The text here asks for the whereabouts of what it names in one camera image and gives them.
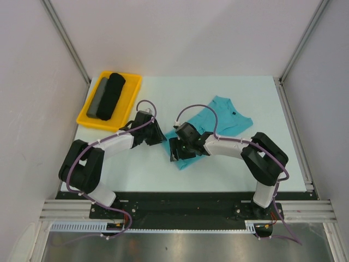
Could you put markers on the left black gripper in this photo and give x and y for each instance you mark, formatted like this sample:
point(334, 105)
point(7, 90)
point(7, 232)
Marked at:
point(158, 137)

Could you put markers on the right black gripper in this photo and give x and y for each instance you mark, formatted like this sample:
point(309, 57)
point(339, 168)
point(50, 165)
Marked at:
point(174, 143)

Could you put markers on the turquoise t-shirt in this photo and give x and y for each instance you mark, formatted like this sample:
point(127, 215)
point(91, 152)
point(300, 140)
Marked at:
point(230, 121)

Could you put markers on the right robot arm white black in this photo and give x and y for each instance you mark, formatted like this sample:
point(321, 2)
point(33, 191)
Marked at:
point(264, 159)

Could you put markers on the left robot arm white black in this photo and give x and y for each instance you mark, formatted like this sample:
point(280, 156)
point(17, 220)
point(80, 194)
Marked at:
point(83, 163)

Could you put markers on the yellow plastic tray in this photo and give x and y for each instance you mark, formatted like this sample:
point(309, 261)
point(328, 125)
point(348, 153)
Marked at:
point(123, 108)

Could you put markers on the rolled black t-shirt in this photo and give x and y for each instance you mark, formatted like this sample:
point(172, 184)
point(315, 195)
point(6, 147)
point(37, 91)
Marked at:
point(111, 96)

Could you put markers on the rolled grey t-shirt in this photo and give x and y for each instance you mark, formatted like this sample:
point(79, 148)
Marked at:
point(93, 108)

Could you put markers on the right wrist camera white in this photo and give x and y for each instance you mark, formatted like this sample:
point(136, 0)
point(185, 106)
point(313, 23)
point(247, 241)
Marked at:
point(176, 124)

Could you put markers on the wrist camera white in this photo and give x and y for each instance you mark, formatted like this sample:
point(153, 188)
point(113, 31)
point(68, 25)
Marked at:
point(148, 110)
point(176, 124)

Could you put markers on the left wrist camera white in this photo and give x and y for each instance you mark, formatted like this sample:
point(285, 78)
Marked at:
point(148, 110)

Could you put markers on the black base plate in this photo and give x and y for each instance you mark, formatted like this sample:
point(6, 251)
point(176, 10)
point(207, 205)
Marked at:
point(170, 210)

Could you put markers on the grey slotted cable duct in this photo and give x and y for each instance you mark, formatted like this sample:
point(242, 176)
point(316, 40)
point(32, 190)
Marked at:
point(106, 227)

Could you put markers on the left aluminium frame post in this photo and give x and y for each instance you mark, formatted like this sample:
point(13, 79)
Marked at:
point(63, 34)

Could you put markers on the aluminium frame post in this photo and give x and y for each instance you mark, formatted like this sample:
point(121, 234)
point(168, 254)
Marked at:
point(63, 34)
point(309, 30)

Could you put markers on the right aluminium frame post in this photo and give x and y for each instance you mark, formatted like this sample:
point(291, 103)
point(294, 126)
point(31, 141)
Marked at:
point(309, 30)

